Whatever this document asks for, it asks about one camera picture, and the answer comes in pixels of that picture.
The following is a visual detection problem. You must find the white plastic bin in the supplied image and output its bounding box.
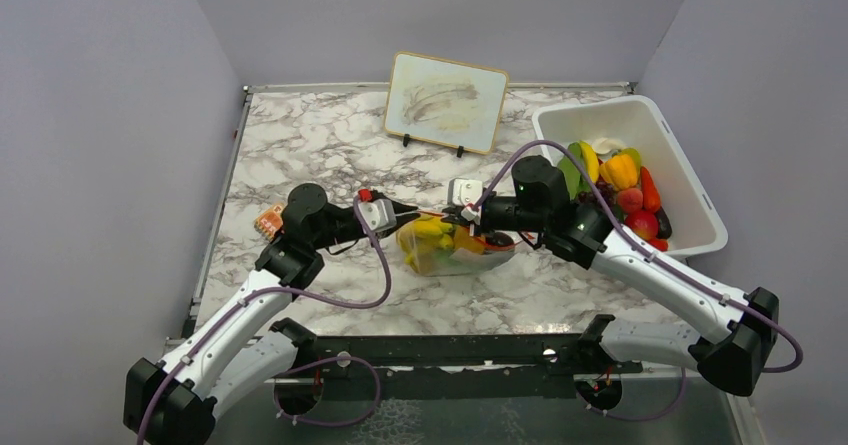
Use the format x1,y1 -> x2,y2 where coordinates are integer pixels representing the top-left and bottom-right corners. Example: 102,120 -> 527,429
532,95 -> 728,261

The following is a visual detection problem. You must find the pink peach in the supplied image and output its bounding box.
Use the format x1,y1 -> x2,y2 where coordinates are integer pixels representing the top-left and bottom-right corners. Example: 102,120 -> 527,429
616,187 -> 644,215

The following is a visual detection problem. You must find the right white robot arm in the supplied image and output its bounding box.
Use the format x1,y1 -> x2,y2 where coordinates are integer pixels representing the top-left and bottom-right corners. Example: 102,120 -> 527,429
444,156 -> 779,397

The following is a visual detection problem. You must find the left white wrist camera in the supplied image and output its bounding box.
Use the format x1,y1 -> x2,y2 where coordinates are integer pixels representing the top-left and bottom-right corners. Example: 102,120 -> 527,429
354,189 -> 398,234

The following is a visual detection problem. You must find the yellow bell pepper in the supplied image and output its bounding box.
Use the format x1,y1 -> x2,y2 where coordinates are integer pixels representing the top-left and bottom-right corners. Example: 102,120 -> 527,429
599,154 -> 640,191

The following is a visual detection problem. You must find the red apple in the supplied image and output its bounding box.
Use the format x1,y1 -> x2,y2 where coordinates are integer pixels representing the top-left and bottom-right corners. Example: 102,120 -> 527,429
625,210 -> 659,240

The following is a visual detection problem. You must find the small whiteboard with wood frame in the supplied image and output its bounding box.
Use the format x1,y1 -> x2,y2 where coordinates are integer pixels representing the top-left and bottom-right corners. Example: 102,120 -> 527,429
383,51 -> 510,154

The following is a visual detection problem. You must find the green leaf vegetable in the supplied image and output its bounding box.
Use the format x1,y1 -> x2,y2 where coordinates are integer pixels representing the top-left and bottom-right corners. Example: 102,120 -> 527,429
557,142 -> 588,201

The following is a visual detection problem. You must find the red chili pepper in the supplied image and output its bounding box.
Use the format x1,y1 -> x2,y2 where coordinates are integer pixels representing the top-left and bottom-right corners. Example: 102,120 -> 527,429
640,166 -> 662,213

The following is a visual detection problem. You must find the yellow banana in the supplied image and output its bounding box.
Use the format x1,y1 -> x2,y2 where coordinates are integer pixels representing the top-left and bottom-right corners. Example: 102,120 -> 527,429
578,141 -> 600,184
395,215 -> 456,276

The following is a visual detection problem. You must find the dark eggplant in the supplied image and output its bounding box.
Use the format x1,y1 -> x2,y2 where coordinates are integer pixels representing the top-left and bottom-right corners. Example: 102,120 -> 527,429
655,207 -> 673,240

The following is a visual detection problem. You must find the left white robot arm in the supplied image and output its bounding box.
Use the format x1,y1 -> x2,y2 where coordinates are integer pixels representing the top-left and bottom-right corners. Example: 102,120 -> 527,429
123,183 -> 420,444

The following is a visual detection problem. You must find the orange snack packet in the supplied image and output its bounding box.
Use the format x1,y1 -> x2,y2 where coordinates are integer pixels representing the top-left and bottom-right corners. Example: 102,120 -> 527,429
253,203 -> 285,241

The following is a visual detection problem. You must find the dark round mushroom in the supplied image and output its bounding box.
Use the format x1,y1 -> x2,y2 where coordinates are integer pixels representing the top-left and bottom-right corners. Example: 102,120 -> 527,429
485,232 -> 515,250

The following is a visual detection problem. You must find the red tomato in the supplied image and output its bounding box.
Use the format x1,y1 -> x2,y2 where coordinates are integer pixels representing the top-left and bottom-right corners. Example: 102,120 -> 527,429
648,238 -> 669,252

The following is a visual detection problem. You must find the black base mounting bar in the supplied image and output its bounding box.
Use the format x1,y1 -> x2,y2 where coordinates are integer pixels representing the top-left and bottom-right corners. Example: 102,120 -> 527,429
268,318 -> 643,402

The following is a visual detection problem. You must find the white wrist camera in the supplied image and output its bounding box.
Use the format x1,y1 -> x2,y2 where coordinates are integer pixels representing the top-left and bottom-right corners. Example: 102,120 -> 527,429
354,189 -> 398,234
447,178 -> 484,224

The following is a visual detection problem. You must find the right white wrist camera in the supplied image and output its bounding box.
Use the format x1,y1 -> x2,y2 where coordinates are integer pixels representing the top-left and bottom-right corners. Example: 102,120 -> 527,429
447,178 -> 484,224

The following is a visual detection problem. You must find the dark grapes bunch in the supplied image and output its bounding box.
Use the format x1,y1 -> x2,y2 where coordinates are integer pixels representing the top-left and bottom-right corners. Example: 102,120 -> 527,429
576,187 -> 615,207

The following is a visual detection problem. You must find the orange mango fruit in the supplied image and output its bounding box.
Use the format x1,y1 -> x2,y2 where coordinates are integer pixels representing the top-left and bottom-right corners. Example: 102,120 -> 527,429
453,226 -> 486,255

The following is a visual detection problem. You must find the clear zip top bag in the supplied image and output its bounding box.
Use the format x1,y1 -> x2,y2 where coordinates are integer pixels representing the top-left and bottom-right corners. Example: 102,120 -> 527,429
394,213 -> 516,276

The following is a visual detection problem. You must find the white garlic bulb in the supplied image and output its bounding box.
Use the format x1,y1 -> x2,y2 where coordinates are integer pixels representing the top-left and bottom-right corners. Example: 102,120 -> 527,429
590,137 -> 627,156

